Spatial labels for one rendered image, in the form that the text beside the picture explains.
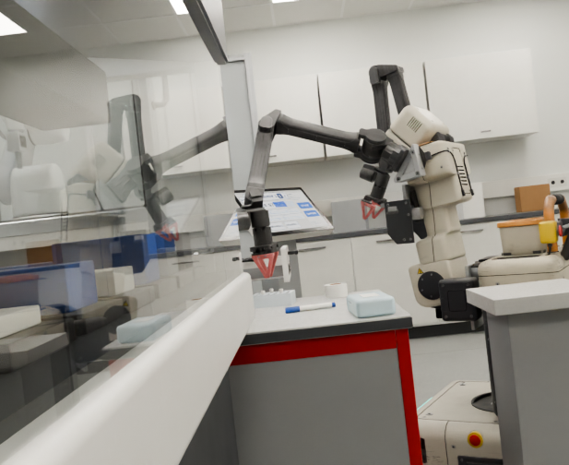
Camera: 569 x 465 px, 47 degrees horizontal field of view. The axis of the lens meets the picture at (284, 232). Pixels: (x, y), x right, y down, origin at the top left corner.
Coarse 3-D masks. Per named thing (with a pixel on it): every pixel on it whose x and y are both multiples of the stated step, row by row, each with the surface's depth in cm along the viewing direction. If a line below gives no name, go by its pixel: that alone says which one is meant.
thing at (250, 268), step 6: (246, 264) 210; (252, 264) 210; (276, 264) 210; (246, 270) 210; (252, 270) 210; (258, 270) 210; (276, 270) 210; (282, 270) 210; (252, 276) 210; (258, 276) 210; (276, 276) 210; (282, 276) 210
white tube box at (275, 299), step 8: (256, 296) 195; (264, 296) 195; (272, 296) 195; (280, 296) 194; (288, 296) 194; (256, 304) 196; (264, 304) 195; (272, 304) 195; (280, 304) 194; (288, 304) 194
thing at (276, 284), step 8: (288, 240) 323; (288, 248) 323; (296, 248) 327; (296, 256) 327; (296, 264) 326; (296, 272) 326; (264, 280) 323; (272, 280) 319; (280, 280) 317; (296, 280) 325; (264, 288) 323; (272, 288) 319; (280, 288) 317; (288, 288) 321; (296, 288) 325; (296, 296) 324
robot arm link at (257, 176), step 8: (264, 120) 226; (264, 128) 223; (256, 136) 224; (264, 136) 224; (272, 136) 225; (256, 144) 221; (264, 144) 221; (256, 152) 217; (264, 152) 218; (256, 160) 215; (264, 160) 215; (256, 168) 211; (264, 168) 212; (256, 176) 208; (264, 176) 209; (248, 184) 204; (256, 184) 205; (264, 184) 206; (248, 192) 201; (248, 200) 199
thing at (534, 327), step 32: (480, 288) 184; (512, 288) 176; (544, 288) 169; (512, 320) 163; (544, 320) 162; (512, 352) 163; (544, 352) 163; (512, 384) 165; (544, 384) 163; (512, 416) 168; (544, 416) 163; (512, 448) 171; (544, 448) 163
